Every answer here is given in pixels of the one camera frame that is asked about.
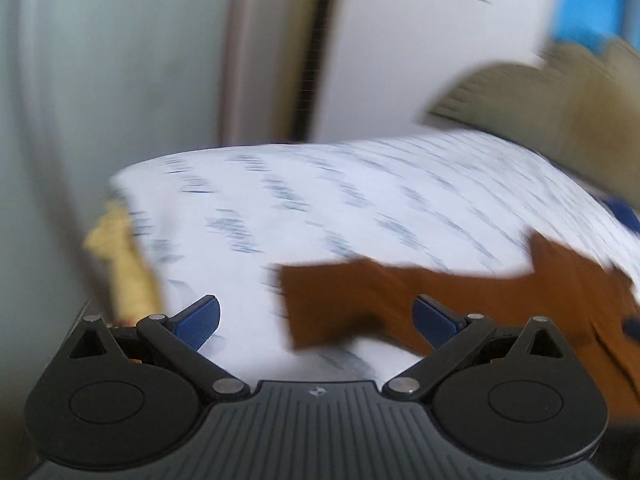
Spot white printed blanket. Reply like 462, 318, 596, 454
109, 129, 640, 387

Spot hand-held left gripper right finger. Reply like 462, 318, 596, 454
382, 294, 576, 402

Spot gold and black tower heater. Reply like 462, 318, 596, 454
290, 0, 346, 142

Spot brown knit garment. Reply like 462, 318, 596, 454
276, 231, 640, 413

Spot dark blue cloth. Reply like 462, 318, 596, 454
601, 199, 640, 235

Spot olive padded headboard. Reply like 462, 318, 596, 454
422, 39, 640, 198

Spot yellow cloth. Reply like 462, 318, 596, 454
83, 199, 168, 323

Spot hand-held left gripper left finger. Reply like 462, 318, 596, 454
69, 294, 251, 402

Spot window with blue glass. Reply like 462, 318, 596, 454
552, 0, 628, 53

